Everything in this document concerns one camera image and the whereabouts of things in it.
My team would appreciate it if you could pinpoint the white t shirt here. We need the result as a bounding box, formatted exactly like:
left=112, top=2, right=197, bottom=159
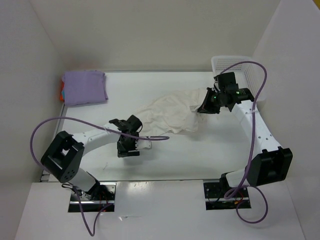
left=133, top=88, right=207, bottom=136

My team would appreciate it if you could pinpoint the lavender t shirt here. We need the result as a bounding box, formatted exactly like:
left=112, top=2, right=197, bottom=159
left=61, top=70, right=108, bottom=107

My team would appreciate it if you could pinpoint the orange t shirt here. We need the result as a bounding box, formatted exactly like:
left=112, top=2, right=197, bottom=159
left=59, top=80, right=65, bottom=101

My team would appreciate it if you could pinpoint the teal t shirt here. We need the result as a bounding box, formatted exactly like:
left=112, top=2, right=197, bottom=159
left=60, top=90, right=65, bottom=102

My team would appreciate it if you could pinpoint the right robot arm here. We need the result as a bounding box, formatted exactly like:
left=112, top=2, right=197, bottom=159
left=197, top=72, right=293, bottom=190

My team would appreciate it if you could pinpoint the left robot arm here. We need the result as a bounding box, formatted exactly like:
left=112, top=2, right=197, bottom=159
left=40, top=115, right=143, bottom=200

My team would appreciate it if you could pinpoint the white plastic basket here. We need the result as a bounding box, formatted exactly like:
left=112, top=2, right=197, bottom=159
left=211, top=55, right=265, bottom=97

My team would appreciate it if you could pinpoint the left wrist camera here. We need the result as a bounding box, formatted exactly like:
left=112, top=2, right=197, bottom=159
left=135, top=139, right=152, bottom=151

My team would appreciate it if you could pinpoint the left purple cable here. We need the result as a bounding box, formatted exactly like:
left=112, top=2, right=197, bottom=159
left=30, top=117, right=171, bottom=237

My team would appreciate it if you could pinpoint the purple cable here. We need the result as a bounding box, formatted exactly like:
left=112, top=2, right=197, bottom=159
left=219, top=60, right=270, bottom=223
left=30, top=117, right=171, bottom=237

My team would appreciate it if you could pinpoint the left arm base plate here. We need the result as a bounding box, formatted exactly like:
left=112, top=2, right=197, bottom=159
left=61, top=182, right=116, bottom=213

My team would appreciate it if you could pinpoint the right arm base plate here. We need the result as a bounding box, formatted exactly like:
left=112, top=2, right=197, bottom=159
left=203, top=181, right=251, bottom=211

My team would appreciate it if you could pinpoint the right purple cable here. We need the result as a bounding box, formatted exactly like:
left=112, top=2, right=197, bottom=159
left=219, top=60, right=270, bottom=223

